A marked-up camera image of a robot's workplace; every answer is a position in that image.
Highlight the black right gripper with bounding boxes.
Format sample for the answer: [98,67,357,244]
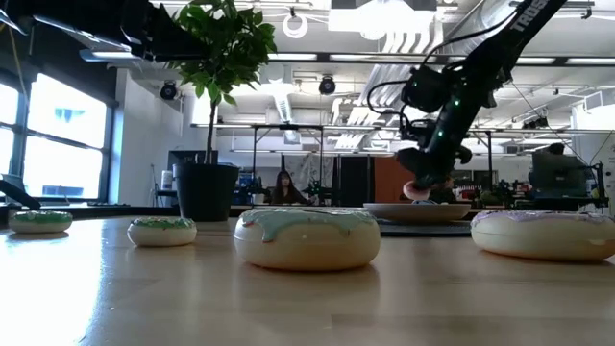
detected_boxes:
[396,143,475,192]

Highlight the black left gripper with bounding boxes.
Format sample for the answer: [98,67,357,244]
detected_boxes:
[122,0,208,62]

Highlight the dark bulky background equipment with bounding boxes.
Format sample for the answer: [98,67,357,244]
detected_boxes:
[527,141,609,211]

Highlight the large mint iced donut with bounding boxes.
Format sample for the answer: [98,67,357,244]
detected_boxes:
[234,206,381,272]

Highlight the orange panel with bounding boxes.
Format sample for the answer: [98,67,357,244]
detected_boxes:
[374,156,415,204]

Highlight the beige plate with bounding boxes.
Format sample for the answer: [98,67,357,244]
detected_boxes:
[362,201,473,224]

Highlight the white hanging ring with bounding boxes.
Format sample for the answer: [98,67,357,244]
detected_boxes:
[282,12,309,39]

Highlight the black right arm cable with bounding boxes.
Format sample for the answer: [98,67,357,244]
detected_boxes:
[367,79,424,141]

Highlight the large pink striped donut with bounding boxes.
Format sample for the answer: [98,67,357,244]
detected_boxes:
[470,209,615,263]

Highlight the black cabinet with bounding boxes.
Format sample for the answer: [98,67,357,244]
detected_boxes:
[335,156,374,208]

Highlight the person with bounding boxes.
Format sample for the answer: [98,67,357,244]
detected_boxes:
[270,169,312,207]

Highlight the round black placemat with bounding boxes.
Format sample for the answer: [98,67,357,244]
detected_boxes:
[377,218,475,238]

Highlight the small pink donut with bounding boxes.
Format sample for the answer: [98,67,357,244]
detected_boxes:
[402,180,431,202]

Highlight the small green iced donut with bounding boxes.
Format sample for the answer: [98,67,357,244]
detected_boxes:
[126,215,198,248]
[8,210,74,235]

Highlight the green leafy plant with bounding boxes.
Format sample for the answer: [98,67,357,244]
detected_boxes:
[170,0,279,165]

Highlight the black plant pot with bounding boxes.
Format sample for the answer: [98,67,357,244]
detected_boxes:
[172,161,241,223]

